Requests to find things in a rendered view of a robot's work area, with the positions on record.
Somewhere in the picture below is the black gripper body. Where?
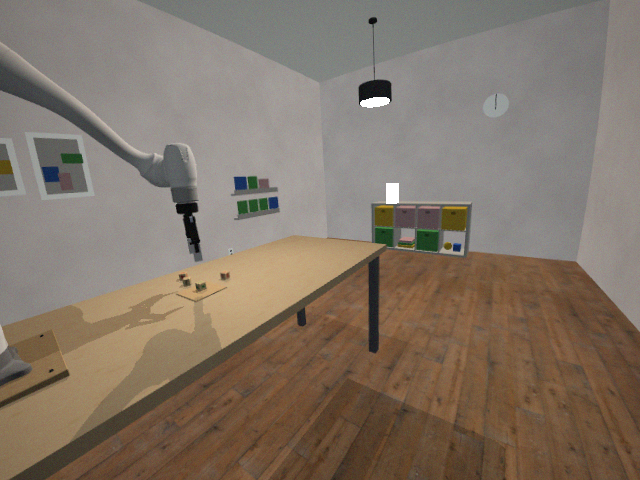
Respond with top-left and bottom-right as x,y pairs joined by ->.
176,202 -> 198,226

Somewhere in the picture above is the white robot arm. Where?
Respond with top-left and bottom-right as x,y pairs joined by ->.
0,42 -> 198,386

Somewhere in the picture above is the tan square mat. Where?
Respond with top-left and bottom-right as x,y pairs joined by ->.
176,281 -> 226,302

